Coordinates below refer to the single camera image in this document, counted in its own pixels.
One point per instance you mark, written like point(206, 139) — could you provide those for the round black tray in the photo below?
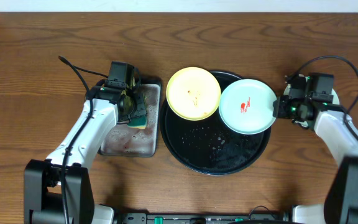
point(208, 146)

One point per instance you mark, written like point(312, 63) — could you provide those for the rectangular black soapy tray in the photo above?
point(123, 140)

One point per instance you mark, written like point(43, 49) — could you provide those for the light blue plate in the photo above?
point(304, 124)
point(246, 106)

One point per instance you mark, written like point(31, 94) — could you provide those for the yellow plate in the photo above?
point(193, 93)

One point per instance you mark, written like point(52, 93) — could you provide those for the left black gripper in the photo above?
point(140, 101)

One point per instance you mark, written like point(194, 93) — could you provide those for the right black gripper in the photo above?
point(278, 105)

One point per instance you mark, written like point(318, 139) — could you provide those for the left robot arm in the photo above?
point(58, 189)

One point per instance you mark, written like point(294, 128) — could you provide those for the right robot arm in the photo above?
point(312, 102)

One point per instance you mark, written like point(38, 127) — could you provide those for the green yellow sponge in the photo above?
point(138, 117)

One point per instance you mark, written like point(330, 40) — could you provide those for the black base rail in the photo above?
point(259, 214)

